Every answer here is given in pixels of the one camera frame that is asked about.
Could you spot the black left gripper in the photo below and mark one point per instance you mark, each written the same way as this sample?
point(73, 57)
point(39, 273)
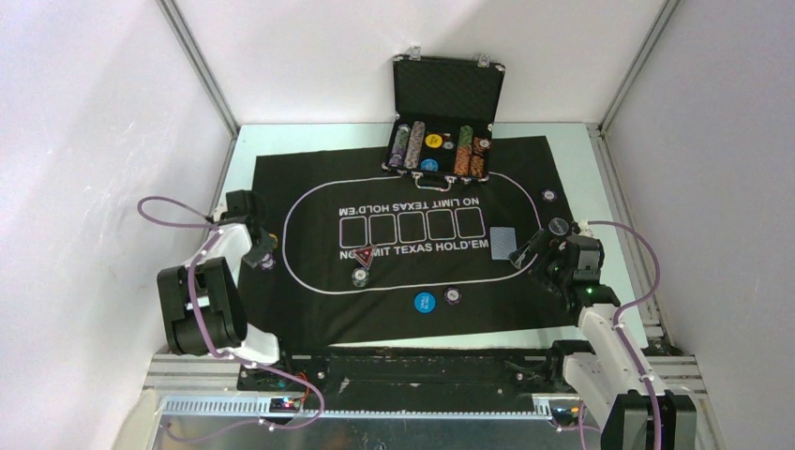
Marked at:
point(266, 245)

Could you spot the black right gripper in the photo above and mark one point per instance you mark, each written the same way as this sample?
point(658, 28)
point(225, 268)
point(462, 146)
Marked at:
point(517, 257)

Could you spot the blue card deck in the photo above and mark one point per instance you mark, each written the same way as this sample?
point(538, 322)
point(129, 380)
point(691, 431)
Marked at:
point(503, 242)

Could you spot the purple chip bottom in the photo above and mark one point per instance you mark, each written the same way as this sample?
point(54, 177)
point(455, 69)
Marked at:
point(452, 295)

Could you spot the blue round button chip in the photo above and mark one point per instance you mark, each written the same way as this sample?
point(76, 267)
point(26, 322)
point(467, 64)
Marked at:
point(424, 302)

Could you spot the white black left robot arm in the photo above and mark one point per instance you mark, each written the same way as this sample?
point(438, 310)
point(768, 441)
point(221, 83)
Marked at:
point(201, 306)

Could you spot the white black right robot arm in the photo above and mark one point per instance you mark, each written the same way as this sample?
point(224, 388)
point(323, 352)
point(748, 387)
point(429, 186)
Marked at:
point(632, 405)

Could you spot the black poker felt mat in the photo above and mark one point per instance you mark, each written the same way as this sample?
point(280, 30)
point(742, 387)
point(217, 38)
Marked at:
point(323, 205)

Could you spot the red triangular all-in marker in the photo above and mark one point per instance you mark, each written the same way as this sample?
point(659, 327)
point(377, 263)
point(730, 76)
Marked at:
point(364, 256)

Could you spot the brown chip row in case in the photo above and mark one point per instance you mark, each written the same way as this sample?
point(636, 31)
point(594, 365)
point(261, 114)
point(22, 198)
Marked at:
point(480, 147)

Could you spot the green orange chip row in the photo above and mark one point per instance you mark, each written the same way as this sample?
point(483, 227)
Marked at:
point(464, 151)

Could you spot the blue button in case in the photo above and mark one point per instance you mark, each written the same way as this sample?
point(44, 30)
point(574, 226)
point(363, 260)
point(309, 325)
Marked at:
point(429, 165)

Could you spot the yellow button in case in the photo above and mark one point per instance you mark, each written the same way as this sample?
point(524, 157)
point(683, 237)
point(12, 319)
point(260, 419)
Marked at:
point(434, 140)

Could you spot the pink grey chip row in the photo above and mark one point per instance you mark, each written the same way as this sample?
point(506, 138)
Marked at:
point(414, 145)

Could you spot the purple chip row in case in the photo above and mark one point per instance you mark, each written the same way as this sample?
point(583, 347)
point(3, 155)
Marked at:
point(399, 146)

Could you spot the black aluminium chip case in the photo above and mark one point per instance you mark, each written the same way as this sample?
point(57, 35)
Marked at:
point(445, 93)

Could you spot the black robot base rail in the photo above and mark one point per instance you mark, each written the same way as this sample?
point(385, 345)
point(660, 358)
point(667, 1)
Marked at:
point(396, 380)

